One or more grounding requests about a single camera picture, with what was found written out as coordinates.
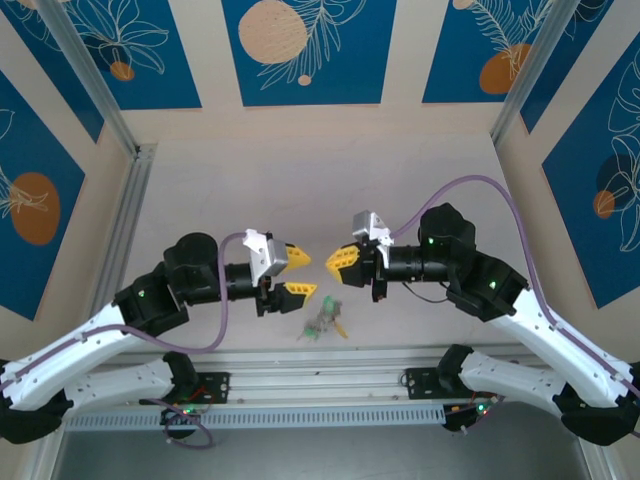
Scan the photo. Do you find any keyring with keys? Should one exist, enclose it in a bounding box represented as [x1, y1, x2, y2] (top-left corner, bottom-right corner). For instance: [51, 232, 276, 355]
[295, 294, 347, 345]

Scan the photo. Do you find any aluminium base beam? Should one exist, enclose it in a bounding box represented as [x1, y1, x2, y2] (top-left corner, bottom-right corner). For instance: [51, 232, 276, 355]
[117, 348, 474, 405]

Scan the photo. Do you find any thin black wire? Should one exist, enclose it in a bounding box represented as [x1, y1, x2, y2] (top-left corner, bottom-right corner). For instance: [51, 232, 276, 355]
[399, 280, 451, 304]

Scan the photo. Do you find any aluminium table side rail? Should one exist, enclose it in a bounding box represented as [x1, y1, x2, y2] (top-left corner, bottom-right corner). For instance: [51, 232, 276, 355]
[92, 143, 159, 311]

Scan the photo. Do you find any grey slotted cable duct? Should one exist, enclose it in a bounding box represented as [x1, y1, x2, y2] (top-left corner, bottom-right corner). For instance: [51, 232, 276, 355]
[63, 403, 447, 432]

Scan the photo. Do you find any blue floral wall panel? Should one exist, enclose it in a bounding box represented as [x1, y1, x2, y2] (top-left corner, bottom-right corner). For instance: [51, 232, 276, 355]
[519, 0, 640, 135]
[0, 9, 105, 145]
[422, 0, 556, 105]
[64, 0, 204, 111]
[221, 0, 399, 107]
[0, 69, 87, 322]
[542, 47, 640, 310]

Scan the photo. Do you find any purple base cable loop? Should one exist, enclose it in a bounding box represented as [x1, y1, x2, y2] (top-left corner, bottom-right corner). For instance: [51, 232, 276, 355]
[147, 395, 217, 449]

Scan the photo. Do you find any aluminium frame post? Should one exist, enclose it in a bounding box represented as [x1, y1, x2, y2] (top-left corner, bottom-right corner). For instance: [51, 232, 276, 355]
[34, 0, 140, 157]
[490, 0, 586, 146]

